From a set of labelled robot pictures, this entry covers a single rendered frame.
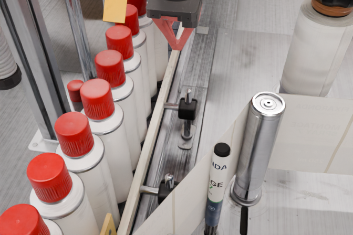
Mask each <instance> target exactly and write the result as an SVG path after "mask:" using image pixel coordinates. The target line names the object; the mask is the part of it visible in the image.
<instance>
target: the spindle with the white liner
mask: <svg viewBox="0 0 353 235"><path fill-rule="evenodd" d="M352 36H353V0H304V1H303V2H302V4H301V6H300V10H299V14H298V19H297V22H296V25H295V29H294V33H293V37H292V40H291V43H290V47H289V50H288V55H287V59H286V62H285V65H284V69H283V74H282V75H281V77H280V81H279V83H280V85H279V86H278V87H277V89H276V93H284V94H297V95H310V96H316V97H328V96H329V94H330V92H331V86H332V84H333V82H334V80H335V77H336V74H337V72H338V69H339V67H340V65H341V63H342V60H343V58H344V55H345V53H346V50H347V48H348V46H349V44H350V42H351V39H352Z"/></svg>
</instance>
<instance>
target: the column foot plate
mask: <svg viewBox="0 0 353 235"><path fill-rule="evenodd" d="M58 145H59V143H54V142H46V141H44V139H43V137H42V135H41V132H40V130H39V129H38V131H37V132H36V134H35V136H34V138H33V139H32V141H31V143H30V144H29V146H28V148H29V150H31V151H39V152H45V153H47V152H52V153H55V150H56V148H57V146H58Z"/></svg>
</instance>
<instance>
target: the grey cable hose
mask: <svg viewBox="0 0 353 235"><path fill-rule="evenodd" d="M21 80H22V72H21V70H20V68H19V66H18V64H17V63H16V62H15V60H14V57H13V54H12V52H11V50H10V47H9V45H8V42H7V40H6V38H5V35H4V32H3V30H2V28H1V25H0V90H9V89H12V88H14V87H16V86H17V85H18V84H19V83H20V82H21Z"/></svg>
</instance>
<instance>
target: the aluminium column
mask: <svg viewBox="0 0 353 235"><path fill-rule="evenodd" d="M28 1H29V4H30V8H31V10H32V13H33V17H34V20H35V23H36V27H37V30H38V33H39V36H40V40H41V44H42V46H43V50H44V53H45V57H46V60H47V63H46V60H45V57H44V54H43V51H42V48H41V45H40V42H39V39H38V36H37V33H36V30H35V26H34V23H33V20H32V17H31V15H30V12H29V9H28V5H27V2H26V0H0V25H1V28H2V30H3V32H4V35H5V38H6V40H7V42H8V45H9V47H10V50H11V52H12V54H13V57H14V60H15V62H16V63H17V64H18V66H19V68H20V70H21V72H22V80H21V82H20V84H21V86H22V88H23V91H24V94H25V96H26V98H27V101H28V103H29V106H30V108H31V110H32V113H33V115H34V118H35V120H36V123H37V125H38V127H39V130H40V132H41V135H42V137H43V139H44V141H46V142H54V143H59V141H58V138H57V135H56V132H55V129H54V125H55V122H56V121H57V119H58V118H59V117H60V116H61V115H63V112H64V114H65V113H68V112H71V108H70V105H69V102H68V98H67V95H66V91H65V88H64V84H63V81H62V78H61V75H60V72H59V68H58V64H57V61H56V58H55V54H54V51H53V48H52V45H51V42H50V38H49V34H48V31H47V28H46V24H45V21H44V18H43V14H42V12H41V8H40V4H39V1H38V0H28ZM47 64H48V67H49V70H48V67H47ZM49 72H50V73H49ZM50 74H51V76H50ZM51 78H52V79H51ZM52 80H53V81H52ZM53 83H54V84H53ZM54 86H55V87H54ZM57 95H58V98H59V101H58V98H57ZM59 102H60V104H61V107H62V109H63V112H62V110H61V107H60V104H59Z"/></svg>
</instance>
